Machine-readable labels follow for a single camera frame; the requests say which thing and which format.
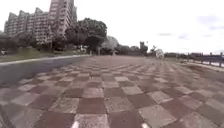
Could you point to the robot's own part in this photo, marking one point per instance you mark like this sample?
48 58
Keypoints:
144 125
75 125

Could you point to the row of dark trees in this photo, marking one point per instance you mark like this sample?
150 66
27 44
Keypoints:
133 49

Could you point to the dark railing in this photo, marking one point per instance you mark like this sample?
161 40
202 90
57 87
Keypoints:
210 58

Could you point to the red and grey checkered pavement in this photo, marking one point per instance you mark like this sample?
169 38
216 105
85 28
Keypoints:
113 86

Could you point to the green grass slope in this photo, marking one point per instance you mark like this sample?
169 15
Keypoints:
30 53

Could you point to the large dark green trees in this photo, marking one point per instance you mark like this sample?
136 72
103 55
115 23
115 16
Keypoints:
88 33

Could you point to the low grey wall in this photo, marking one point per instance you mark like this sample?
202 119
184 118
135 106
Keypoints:
30 68

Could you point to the beige apartment building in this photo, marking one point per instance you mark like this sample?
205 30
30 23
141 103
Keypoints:
36 23

